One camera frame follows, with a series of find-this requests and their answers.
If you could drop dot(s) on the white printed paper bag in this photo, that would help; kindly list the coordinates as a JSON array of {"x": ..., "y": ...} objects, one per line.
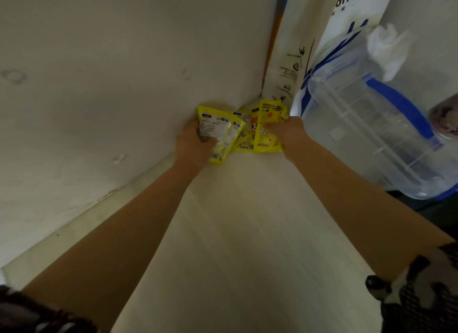
[{"x": 307, "y": 32}]

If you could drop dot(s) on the yellow packet with white label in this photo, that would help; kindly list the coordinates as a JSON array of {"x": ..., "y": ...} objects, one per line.
[{"x": 224, "y": 129}]

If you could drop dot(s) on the person's left thumb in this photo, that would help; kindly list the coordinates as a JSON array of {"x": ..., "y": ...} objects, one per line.
[{"x": 208, "y": 142}]

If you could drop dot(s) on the patterned shirt sleeve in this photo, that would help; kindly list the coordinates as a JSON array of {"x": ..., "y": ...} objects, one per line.
[
  {"x": 422, "y": 293},
  {"x": 32, "y": 313}
]

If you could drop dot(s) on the yellow packet with orange figure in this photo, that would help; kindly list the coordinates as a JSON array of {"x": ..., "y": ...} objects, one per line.
[{"x": 247, "y": 129}]

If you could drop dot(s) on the person's right thumb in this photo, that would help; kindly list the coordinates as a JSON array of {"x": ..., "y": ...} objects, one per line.
[{"x": 273, "y": 127}]

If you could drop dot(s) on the person's left hand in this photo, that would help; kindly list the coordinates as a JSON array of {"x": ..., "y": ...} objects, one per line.
[{"x": 189, "y": 148}]

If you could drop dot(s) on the yellow packet with cartoon print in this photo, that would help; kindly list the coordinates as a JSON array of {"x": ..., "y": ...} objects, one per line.
[{"x": 269, "y": 111}]

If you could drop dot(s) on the person's right forearm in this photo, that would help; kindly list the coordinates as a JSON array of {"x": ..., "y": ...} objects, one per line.
[{"x": 357, "y": 207}]

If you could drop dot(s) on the crumpled white tissue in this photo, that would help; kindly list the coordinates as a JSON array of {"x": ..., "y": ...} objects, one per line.
[{"x": 388, "y": 46}]

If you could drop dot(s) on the patterned right shirt sleeve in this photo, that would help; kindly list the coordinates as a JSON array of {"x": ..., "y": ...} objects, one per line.
[{"x": 422, "y": 293}]

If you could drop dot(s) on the pinkish round container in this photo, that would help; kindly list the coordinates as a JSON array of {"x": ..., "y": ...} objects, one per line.
[{"x": 446, "y": 115}]

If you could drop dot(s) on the patterned left shirt sleeve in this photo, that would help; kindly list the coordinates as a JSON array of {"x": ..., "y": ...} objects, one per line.
[{"x": 32, "y": 313}]

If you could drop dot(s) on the person's left forearm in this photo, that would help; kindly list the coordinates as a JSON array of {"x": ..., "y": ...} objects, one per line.
[{"x": 118, "y": 243}]

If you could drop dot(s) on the person's right hand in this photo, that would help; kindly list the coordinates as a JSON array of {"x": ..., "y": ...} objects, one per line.
[{"x": 291, "y": 136}]

